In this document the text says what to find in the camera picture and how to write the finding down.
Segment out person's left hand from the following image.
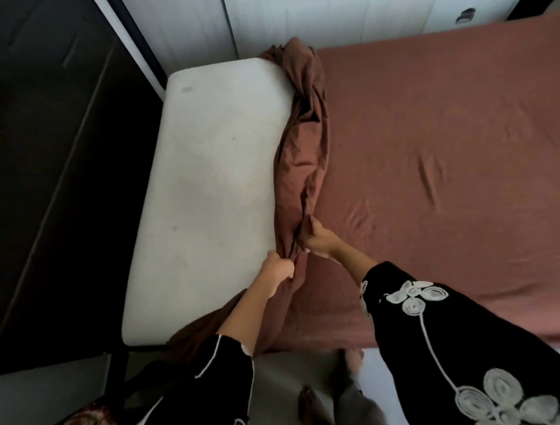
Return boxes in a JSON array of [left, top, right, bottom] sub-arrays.
[[255, 250, 296, 293]]

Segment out person's right hand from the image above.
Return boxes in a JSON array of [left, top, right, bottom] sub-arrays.
[[305, 217, 344, 260]]

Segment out brown bed sheet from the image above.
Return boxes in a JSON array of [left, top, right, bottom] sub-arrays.
[[168, 19, 560, 364]]

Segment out red patterned bedsheet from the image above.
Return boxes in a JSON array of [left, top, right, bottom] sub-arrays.
[[65, 405, 114, 425]]

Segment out dark wooden bed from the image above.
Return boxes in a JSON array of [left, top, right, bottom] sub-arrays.
[[0, 0, 169, 408]]

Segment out person's right forearm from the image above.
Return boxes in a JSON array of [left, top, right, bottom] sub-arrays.
[[328, 245, 379, 285]]

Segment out person's left forearm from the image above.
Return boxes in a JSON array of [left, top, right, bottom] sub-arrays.
[[216, 280, 285, 358]]

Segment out person's left foot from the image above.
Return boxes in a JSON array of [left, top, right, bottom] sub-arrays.
[[298, 385, 331, 425]]

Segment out white mattress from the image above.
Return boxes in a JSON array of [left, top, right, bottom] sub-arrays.
[[121, 58, 298, 347]]

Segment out light grey jeans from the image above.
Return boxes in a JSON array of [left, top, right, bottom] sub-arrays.
[[332, 376, 388, 425]]

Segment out black floral blouse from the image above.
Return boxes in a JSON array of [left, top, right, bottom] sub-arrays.
[[139, 262, 560, 425]]

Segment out white wardrobe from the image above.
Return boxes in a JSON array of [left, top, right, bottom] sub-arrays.
[[94, 0, 522, 84]]

